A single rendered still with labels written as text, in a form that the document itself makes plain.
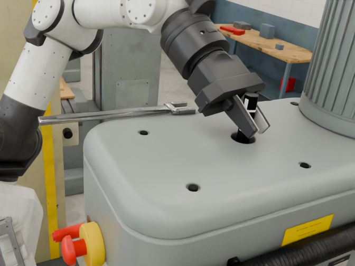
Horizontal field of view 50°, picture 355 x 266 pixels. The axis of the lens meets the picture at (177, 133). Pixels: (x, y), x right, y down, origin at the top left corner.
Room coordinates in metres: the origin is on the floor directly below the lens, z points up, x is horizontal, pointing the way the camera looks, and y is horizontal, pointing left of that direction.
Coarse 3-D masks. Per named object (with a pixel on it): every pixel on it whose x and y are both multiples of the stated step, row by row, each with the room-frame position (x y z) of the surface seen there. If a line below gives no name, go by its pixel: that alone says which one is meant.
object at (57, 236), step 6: (66, 228) 0.47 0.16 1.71; (72, 228) 0.47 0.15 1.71; (78, 228) 0.48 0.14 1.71; (54, 234) 0.46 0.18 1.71; (60, 234) 0.46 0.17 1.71; (66, 234) 0.46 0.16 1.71; (72, 234) 0.47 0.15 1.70; (78, 234) 0.47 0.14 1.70; (54, 240) 0.46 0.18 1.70; (60, 240) 0.46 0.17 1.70
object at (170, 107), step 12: (132, 108) 0.55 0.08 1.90; (144, 108) 0.56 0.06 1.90; (156, 108) 0.57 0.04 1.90; (168, 108) 0.57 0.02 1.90; (180, 108) 0.58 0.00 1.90; (192, 108) 0.58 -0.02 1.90; (48, 120) 0.48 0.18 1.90; (60, 120) 0.49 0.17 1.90; (72, 120) 0.49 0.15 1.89; (84, 120) 0.50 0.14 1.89
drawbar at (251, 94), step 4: (248, 92) 0.51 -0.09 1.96; (252, 92) 0.52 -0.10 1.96; (244, 96) 0.51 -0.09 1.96; (248, 96) 0.50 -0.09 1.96; (252, 96) 0.50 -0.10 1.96; (256, 96) 0.50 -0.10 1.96; (244, 100) 0.50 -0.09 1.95; (248, 100) 0.50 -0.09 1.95; (252, 100) 0.50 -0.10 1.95; (256, 100) 0.50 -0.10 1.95; (248, 104) 0.50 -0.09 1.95; (252, 104) 0.50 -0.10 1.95; (256, 104) 0.50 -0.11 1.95; (248, 108) 0.50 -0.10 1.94; (252, 108) 0.50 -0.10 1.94; (252, 112) 0.50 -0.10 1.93; (252, 116) 0.50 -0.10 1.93; (240, 132) 0.50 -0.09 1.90; (240, 136) 0.50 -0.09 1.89; (244, 136) 0.50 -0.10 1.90; (236, 140) 0.50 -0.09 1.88; (240, 140) 0.50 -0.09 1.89; (244, 140) 0.50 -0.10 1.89; (248, 140) 0.50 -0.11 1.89
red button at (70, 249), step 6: (66, 240) 0.37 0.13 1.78; (78, 240) 0.39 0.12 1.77; (84, 240) 0.39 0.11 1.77; (66, 246) 0.37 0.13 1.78; (72, 246) 0.37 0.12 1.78; (78, 246) 0.38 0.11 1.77; (84, 246) 0.38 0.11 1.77; (66, 252) 0.36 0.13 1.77; (72, 252) 0.36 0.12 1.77; (78, 252) 0.37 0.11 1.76; (84, 252) 0.37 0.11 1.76; (66, 258) 0.36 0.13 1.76; (72, 258) 0.36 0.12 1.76; (72, 264) 0.36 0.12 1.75
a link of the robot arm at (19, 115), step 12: (0, 108) 0.69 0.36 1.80; (12, 108) 0.69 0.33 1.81; (24, 108) 0.69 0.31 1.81; (0, 120) 0.66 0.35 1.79; (12, 120) 0.68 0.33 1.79; (24, 120) 0.69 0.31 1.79; (36, 120) 0.71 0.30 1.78; (12, 132) 0.66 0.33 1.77; (24, 132) 0.68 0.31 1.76; (12, 144) 0.65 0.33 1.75; (24, 144) 0.68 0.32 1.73; (36, 144) 0.72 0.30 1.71; (0, 156) 0.63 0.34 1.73; (12, 156) 0.66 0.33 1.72; (24, 156) 0.69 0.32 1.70
